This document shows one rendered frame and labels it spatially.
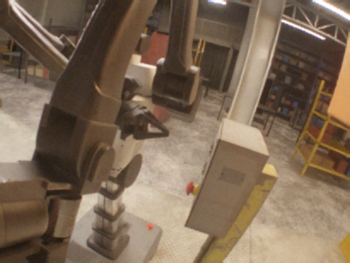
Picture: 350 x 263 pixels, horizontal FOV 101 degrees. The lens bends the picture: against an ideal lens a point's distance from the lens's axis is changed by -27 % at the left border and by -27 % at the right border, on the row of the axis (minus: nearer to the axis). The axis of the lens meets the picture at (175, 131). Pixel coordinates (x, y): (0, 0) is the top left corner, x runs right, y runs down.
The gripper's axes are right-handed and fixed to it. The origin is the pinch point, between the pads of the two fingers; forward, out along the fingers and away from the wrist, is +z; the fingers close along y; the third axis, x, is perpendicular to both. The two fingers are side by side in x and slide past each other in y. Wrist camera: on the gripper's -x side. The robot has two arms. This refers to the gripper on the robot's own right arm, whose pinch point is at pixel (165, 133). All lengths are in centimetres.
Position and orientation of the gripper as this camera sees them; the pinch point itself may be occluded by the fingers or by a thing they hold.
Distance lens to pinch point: 46.8
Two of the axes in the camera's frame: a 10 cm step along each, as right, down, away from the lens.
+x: -2.3, 9.0, 3.7
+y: 2.8, -3.0, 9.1
